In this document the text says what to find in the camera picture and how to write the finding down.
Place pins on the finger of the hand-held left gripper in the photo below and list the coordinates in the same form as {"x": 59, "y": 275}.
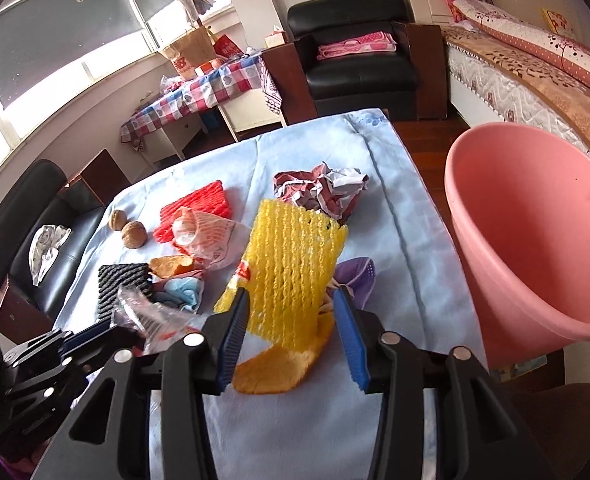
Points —
{"x": 95, "y": 355}
{"x": 91, "y": 332}

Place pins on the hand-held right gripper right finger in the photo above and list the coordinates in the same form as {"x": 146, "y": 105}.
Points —
{"x": 350, "y": 340}

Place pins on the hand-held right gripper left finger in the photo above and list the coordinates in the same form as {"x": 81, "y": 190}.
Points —
{"x": 232, "y": 340}

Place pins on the yellow wrapper with red label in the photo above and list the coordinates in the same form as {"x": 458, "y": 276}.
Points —
{"x": 230, "y": 295}

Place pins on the large orange peel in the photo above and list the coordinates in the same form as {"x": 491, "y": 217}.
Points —
{"x": 270, "y": 370}

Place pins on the black foam fruit net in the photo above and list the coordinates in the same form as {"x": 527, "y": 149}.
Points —
{"x": 120, "y": 285}

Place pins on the light blue cloth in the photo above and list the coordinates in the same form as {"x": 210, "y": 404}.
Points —
{"x": 185, "y": 292}

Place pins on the purple face mask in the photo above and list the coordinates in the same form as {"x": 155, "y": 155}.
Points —
{"x": 355, "y": 272}

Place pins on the clear plastic wrapper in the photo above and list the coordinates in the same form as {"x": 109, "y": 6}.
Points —
{"x": 162, "y": 322}

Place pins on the yellow foam fruit net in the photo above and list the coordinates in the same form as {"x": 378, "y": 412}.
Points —
{"x": 287, "y": 265}

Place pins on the small orange peel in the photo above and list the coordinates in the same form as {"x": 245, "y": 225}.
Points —
{"x": 170, "y": 266}

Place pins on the white orange plastic bag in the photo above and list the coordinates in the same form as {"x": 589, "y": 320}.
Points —
{"x": 210, "y": 240}

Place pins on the red white paper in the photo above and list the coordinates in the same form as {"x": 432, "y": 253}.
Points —
{"x": 320, "y": 190}

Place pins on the pink plastic bucket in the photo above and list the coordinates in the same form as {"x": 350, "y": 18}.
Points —
{"x": 525, "y": 240}

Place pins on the person's left forearm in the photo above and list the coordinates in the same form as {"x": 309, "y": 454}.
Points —
{"x": 12, "y": 467}

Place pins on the black leather sofa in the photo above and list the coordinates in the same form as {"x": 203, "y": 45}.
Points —
{"x": 75, "y": 240}

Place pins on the white crumpled cloth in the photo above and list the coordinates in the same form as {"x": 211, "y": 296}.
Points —
{"x": 45, "y": 250}

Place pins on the light blue tablecloth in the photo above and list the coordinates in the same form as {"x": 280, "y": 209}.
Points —
{"x": 415, "y": 260}

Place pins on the large walnut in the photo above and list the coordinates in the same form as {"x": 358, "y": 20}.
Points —
{"x": 134, "y": 235}

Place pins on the small walnut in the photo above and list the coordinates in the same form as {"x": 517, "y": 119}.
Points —
{"x": 117, "y": 220}

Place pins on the red foam fruit net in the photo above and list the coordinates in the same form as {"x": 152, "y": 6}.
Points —
{"x": 200, "y": 200}

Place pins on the colourful printed box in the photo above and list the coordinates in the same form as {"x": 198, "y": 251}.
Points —
{"x": 520, "y": 369}

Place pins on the white desk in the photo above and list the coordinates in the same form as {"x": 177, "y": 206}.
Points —
{"x": 175, "y": 135}

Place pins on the blue bin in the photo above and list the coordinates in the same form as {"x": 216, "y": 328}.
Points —
{"x": 210, "y": 121}

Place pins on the brown round stool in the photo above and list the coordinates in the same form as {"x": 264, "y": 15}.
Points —
{"x": 560, "y": 430}

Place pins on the checked tablecloth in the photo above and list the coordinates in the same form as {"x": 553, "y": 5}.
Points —
{"x": 210, "y": 90}

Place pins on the pink patterned hanging cloth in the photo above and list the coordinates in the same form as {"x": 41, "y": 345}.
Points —
{"x": 271, "y": 90}

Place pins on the black leather armchair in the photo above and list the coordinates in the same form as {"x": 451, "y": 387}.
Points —
{"x": 360, "y": 80}

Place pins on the clear plastic bag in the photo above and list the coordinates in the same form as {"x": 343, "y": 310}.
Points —
{"x": 171, "y": 83}

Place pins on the orange box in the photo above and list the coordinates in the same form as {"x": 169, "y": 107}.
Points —
{"x": 210, "y": 66}

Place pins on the brown paper bag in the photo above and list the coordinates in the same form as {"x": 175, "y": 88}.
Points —
{"x": 190, "y": 52}

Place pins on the white bed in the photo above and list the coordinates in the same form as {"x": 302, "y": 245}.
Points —
{"x": 500, "y": 90}

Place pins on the red shopping bag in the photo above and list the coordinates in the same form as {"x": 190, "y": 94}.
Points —
{"x": 229, "y": 47}

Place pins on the pink folded blanket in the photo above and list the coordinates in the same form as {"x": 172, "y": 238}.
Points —
{"x": 357, "y": 45}

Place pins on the tissue box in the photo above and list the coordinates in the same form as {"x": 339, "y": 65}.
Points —
{"x": 276, "y": 37}

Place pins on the brown patterned bedspread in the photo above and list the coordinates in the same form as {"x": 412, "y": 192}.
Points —
{"x": 540, "y": 85}

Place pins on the long floral pillow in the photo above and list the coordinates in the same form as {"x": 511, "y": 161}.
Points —
{"x": 535, "y": 35}

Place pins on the yellow printed card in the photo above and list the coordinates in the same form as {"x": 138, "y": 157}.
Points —
{"x": 557, "y": 22}

